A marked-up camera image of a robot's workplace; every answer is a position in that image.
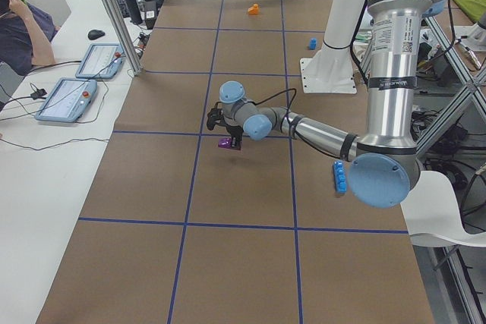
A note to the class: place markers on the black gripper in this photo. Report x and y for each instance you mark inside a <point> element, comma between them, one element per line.
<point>232,130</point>

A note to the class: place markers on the blue teach pendant near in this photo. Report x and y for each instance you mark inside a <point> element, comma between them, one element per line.
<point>68,100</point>

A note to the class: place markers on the black water bottle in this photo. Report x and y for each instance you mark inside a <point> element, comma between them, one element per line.
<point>134,11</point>

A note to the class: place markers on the person in dark shirt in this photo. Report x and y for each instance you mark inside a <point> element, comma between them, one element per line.
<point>26,35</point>

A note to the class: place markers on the blue teach pendant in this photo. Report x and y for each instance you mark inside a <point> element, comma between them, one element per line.
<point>68,100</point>
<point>101,61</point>

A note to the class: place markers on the orange trapezoid block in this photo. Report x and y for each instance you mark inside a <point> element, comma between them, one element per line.
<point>254,10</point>

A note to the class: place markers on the blue teach pendant far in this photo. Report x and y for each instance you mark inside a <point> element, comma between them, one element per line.
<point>101,61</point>

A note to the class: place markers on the purple trapezoid block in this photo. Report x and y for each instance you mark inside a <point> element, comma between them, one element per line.
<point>225,143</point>

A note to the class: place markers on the black computer mouse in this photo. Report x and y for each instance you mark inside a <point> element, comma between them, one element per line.
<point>95,34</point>

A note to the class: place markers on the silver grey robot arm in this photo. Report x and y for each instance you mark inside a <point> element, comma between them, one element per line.
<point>383,165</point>

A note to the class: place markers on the aluminium frame post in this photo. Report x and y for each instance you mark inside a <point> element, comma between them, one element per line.
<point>122,33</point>

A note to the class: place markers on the long blue four-stud brick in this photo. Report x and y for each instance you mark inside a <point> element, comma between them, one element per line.
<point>339,174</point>

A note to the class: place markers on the small blue single-stud block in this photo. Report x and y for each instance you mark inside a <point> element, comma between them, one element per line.
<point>312,45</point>

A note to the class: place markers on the white chair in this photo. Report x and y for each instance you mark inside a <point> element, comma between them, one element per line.
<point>431,212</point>

